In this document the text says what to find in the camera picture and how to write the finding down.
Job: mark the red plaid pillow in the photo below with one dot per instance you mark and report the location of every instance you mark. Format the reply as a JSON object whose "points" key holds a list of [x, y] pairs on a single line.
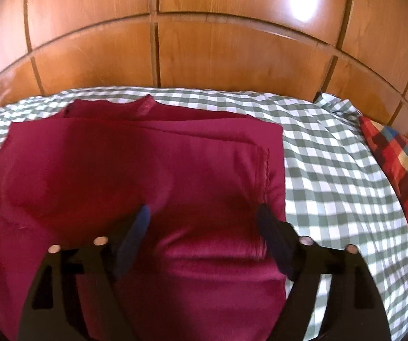
{"points": [[406, 184]]}

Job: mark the wooden headboard panel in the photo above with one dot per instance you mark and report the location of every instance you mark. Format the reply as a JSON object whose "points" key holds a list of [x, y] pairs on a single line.
{"points": [[204, 35]]}

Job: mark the dark red fleece garment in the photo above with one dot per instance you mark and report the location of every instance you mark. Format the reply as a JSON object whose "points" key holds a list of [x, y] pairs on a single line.
{"points": [[136, 163]]}

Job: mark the green white checkered bed sheet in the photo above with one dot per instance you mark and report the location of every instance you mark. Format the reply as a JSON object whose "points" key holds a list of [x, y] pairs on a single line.
{"points": [[335, 170]]}

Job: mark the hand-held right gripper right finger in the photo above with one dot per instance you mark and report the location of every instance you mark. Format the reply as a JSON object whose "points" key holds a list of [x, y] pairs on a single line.
{"points": [[273, 234]]}

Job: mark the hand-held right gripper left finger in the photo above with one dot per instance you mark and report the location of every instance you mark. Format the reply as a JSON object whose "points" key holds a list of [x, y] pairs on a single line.
{"points": [[134, 238]]}

